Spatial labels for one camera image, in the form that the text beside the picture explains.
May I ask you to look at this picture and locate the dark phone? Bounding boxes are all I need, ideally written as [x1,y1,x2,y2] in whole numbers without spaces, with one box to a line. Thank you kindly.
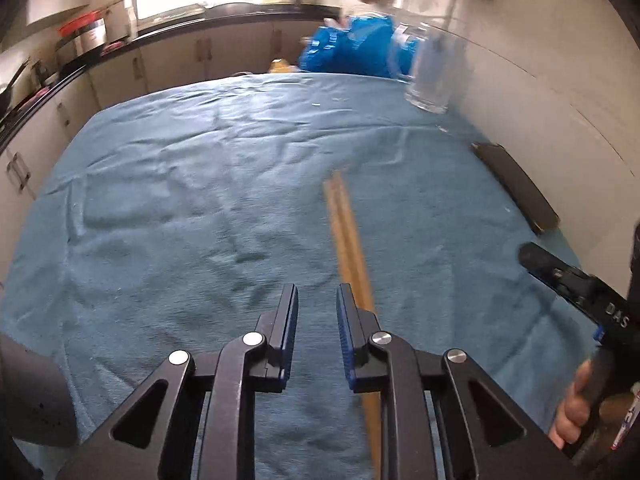
[469,141,562,236]

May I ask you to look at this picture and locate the beige base cabinets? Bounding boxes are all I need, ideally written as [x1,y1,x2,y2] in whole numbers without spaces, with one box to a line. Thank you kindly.
[0,15,326,201]

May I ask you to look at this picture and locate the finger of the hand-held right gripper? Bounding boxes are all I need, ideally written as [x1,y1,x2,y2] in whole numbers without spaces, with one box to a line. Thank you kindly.
[517,241,602,320]

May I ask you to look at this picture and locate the blue table cloth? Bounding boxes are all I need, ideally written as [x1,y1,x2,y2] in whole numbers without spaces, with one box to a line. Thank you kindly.
[0,72,596,480]

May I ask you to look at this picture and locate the clear glass mug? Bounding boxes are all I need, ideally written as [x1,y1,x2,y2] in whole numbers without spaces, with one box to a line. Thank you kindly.
[389,0,475,116]

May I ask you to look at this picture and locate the steel pot with red lid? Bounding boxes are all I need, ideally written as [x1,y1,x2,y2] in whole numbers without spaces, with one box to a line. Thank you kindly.
[58,9,109,55]

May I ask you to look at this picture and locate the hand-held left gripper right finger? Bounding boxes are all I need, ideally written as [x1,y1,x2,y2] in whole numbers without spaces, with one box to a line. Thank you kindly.
[336,282,571,480]

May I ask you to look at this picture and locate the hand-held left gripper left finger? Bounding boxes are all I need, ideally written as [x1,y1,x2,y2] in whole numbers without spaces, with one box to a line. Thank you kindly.
[60,282,300,480]

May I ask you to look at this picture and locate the black kitchen counter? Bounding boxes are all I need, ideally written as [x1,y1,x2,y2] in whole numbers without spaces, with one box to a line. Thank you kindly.
[0,4,346,146]

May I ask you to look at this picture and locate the person's right hand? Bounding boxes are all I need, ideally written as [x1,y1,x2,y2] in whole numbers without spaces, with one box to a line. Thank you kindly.
[547,359,595,451]

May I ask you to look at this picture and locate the blue plastic bag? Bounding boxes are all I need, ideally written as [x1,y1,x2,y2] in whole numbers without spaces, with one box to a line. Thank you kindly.
[298,14,426,81]

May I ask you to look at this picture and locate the wooden chopstick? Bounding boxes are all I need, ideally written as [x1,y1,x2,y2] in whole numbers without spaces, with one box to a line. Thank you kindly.
[323,177,381,480]
[332,170,382,480]

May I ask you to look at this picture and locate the black wok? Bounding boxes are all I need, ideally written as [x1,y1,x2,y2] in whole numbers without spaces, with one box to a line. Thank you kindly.
[0,59,32,113]

